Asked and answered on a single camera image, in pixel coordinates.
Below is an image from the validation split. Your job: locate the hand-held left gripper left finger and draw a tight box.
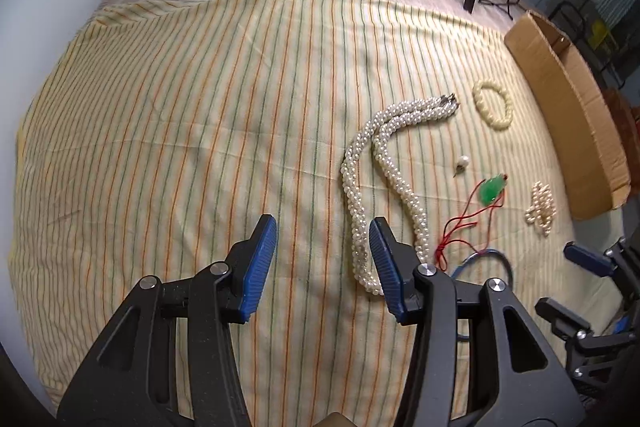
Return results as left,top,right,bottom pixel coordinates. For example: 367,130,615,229
56,214,278,427

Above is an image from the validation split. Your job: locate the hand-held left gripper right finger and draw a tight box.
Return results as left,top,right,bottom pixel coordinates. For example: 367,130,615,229
368,217,586,427

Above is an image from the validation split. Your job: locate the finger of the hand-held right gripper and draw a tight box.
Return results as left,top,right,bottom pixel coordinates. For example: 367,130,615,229
535,298,640,358
563,236,640,303

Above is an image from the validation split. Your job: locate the small pearl bracelet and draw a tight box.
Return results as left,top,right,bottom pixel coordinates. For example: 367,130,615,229
525,181,557,237

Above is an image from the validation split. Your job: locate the thick twisted pearl necklace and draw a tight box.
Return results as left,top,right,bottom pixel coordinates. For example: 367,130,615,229
341,93,460,297

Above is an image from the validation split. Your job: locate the thin wire bangle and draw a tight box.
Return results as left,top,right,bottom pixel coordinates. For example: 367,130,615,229
449,249,516,288

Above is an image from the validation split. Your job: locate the green jade pendant red cord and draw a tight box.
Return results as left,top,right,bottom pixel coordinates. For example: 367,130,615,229
434,174,511,269

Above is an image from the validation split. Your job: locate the cardboard box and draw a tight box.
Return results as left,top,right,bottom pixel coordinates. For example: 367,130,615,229
504,10,632,222

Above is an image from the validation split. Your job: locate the cream bead bracelet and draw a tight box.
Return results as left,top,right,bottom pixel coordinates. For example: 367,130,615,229
472,80,515,130

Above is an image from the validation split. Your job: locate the yellow striped cloth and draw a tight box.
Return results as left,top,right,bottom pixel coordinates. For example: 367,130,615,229
10,0,626,427

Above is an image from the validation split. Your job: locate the yellow box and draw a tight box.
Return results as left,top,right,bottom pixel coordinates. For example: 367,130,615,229
587,19,617,50

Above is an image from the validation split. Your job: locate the black clothes rack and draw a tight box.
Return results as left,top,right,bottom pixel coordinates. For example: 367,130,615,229
547,2,631,90

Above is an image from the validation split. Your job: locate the black cable with switch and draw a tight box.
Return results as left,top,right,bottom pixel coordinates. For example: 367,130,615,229
479,0,523,20

